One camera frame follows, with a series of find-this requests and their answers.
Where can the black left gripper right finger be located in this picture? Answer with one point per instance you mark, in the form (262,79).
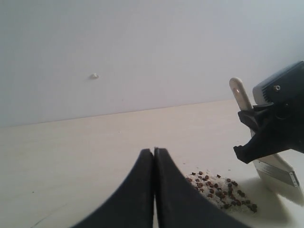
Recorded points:
(179,204)

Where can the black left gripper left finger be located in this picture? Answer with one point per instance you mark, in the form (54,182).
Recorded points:
(132,204)

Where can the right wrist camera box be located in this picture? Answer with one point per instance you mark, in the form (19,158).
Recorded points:
(286,83)

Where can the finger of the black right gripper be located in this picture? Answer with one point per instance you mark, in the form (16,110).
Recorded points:
(259,119)
(260,146)

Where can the small white wall fixture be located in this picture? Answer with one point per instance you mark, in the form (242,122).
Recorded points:
(94,76)

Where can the pile of grains and pellets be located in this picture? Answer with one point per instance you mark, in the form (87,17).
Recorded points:
(225,193)

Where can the white wooden brush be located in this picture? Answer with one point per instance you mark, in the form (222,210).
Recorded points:
(272,169)

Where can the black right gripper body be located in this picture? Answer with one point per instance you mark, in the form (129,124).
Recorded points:
(289,121)

